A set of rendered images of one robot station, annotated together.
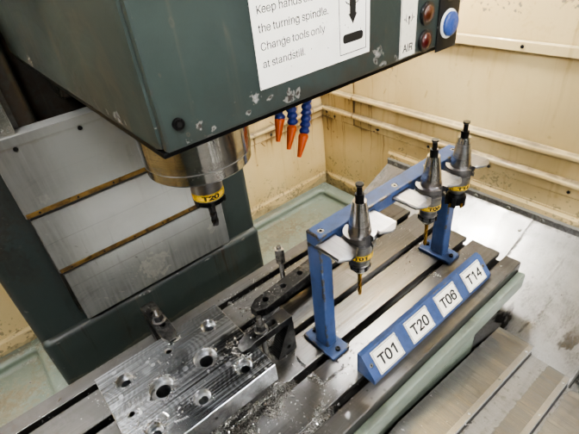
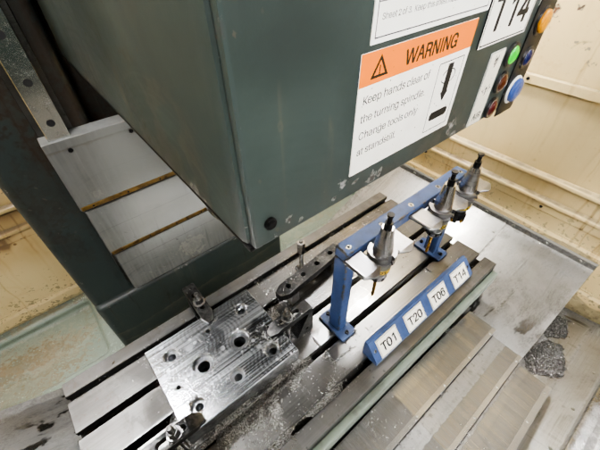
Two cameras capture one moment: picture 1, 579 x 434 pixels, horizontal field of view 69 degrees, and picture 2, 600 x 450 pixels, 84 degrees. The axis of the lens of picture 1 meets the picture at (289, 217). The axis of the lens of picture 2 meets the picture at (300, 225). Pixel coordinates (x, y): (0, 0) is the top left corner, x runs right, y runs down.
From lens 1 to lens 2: 18 cm
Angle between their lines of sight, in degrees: 9
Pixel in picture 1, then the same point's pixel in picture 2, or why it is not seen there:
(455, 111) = not seen: hidden behind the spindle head
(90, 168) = (139, 166)
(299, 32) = (395, 117)
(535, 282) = (502, 277)
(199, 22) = (307, 122)
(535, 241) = (505, 242)
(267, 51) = (363, 139)
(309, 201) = not seen: hidden behind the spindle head
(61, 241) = (112, 229)
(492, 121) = (487, 139)
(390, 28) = (468, 101)
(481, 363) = (454, 342)
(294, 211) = not seen: hidden behind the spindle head
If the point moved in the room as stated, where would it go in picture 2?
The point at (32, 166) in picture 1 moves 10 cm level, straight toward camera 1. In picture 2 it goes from (86, 165) to (96, 187)
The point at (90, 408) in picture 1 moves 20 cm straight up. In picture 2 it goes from (139, 371) to (107, 333)
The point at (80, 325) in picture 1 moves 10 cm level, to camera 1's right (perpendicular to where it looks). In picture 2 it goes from (128, 293) to (160, 291)
